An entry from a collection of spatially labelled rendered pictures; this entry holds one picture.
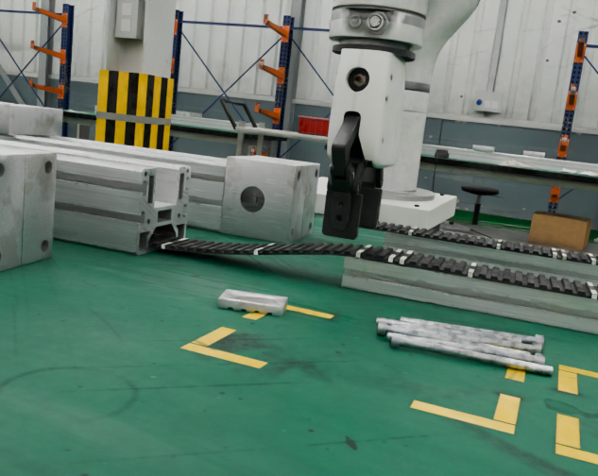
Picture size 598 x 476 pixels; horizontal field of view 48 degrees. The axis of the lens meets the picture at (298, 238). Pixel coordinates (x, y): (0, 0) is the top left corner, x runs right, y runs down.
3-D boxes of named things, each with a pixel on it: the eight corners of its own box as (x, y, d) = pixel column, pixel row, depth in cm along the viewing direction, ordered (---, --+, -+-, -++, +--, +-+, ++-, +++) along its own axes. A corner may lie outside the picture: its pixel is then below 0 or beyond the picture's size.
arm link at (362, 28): (417, 8, 54) (412, 46, 55) (431, 26, 62) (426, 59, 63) (318, 2, 57) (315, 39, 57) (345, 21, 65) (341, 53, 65)
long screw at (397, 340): (389, 348, 46) (391, 334, 46) (390, 344, 47) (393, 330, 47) (551, 381, 44) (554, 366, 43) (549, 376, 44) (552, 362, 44)
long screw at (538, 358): (542, 365, 46) (544, 352, 46) (543, 370, 45) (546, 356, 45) (387, 340, 48) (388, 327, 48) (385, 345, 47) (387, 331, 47)
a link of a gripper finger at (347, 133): (348, 111, 53) (342, 180, 55) (370, 104, 60) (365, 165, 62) (333, 110, 53) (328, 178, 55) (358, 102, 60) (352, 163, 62)
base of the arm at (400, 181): (338, 181, 133) (349, 87, 130) (435, 194, 130) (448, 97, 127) (322, 191, 115) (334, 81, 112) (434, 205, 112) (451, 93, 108)
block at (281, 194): (316, 231, 92) (325, 162, 90) (287, 244, 80) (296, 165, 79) (257, 222, 95) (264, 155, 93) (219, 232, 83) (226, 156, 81)
